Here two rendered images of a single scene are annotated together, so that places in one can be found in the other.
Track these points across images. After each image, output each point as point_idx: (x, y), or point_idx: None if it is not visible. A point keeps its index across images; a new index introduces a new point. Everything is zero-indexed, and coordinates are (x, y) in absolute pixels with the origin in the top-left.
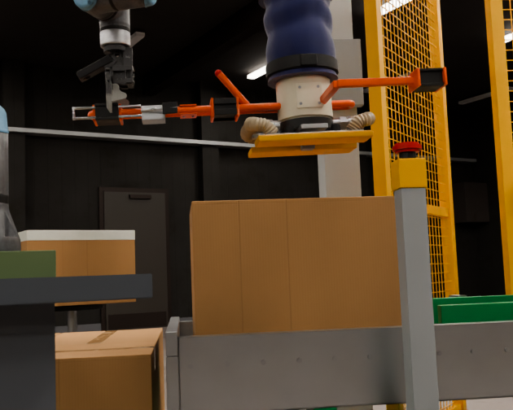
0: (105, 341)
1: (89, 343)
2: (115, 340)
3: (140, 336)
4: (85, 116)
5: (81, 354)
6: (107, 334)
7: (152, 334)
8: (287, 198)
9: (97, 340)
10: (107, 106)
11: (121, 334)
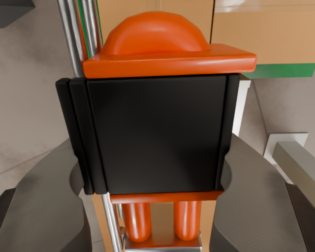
0: (236, 15)
1: (219, 1)
2: (239, 24)
3: (268, 46)
4: (84, 12)
5: (121, 10)
6: None
7: (278, 57)
8: (99, 224)
9: (252, 4)
10: (65, 140)
11: (307, 23)
